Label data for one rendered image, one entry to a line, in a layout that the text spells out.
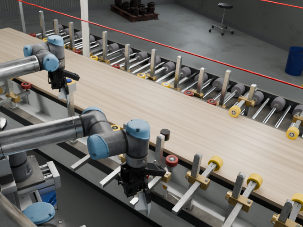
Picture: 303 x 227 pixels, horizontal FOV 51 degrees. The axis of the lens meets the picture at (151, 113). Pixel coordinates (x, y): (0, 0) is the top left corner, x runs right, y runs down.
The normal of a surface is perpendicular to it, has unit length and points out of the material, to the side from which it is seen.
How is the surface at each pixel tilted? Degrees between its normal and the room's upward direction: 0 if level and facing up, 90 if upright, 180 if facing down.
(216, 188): 90
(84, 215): 0
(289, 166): 0
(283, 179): 0
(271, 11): 90
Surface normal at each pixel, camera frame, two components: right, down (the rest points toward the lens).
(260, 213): -0.58, 0.40
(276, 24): -0.85, 0.23
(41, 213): 0.01, -0.90
